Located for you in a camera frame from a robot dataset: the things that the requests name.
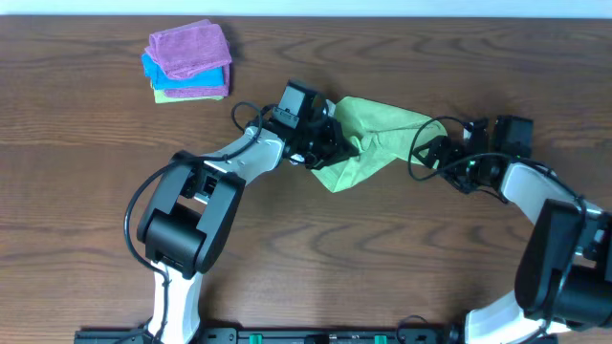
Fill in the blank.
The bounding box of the folded purple cloth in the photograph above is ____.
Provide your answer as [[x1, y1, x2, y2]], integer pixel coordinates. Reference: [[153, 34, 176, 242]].
[[164, 64, 230, 98], [144, 20, 232, 79]]

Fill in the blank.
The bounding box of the lower folded purple cloth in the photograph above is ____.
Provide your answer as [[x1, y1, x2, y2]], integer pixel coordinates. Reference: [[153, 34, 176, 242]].
[[164, 64, 230, 98]]

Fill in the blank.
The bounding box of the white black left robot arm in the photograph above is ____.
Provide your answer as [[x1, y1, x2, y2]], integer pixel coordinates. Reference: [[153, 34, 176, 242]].
[[137, 118, 359, 343]]

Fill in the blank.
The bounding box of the folded blue cloth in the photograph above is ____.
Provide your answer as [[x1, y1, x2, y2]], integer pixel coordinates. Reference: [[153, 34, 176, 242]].
[[141, 54, 225, 91]]

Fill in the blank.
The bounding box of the bottom folded green cloth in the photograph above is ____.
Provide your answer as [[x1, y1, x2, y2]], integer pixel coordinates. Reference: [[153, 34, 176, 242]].
[[150, 84, 224, 104]]

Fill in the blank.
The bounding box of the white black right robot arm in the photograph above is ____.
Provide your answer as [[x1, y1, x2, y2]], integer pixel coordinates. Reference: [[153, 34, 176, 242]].
[[408, 116, 611, 343]]

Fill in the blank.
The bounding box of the light green microfiber cloth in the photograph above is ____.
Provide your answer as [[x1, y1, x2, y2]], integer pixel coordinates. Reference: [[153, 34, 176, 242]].
[[313, 97, 447, 193]]

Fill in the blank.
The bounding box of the top folded purple cloth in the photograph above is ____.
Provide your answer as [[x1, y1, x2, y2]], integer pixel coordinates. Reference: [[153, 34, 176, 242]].
[[144, 20, 232, 79]]

